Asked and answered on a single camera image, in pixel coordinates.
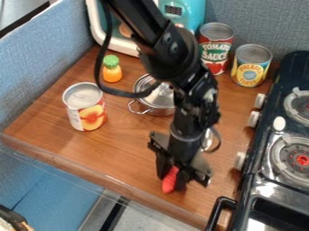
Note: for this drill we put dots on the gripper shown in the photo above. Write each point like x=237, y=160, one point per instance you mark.
x=185, y=150

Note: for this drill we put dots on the red spoon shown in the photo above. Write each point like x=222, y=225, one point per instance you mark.
x=170, y=181

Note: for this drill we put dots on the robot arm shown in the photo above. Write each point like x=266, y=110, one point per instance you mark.
x=173, y=51

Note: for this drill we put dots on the silver pot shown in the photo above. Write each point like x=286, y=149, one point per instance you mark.
x=157, y=100

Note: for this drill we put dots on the peach can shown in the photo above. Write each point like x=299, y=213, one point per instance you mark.
x=85, y=108

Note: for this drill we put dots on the toy stove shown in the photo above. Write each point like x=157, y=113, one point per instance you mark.
x=281, y=144

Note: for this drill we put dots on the orange toy bottle green cap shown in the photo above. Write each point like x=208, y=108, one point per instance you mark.
x=112, y=70

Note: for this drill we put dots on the pineapple can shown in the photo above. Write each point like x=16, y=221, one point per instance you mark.
x=250, y=67

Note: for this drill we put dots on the tomato sauce can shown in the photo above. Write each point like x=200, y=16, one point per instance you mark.
x=216, y=48

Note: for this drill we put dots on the toy microwave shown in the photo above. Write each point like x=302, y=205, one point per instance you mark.
x=116, y=36

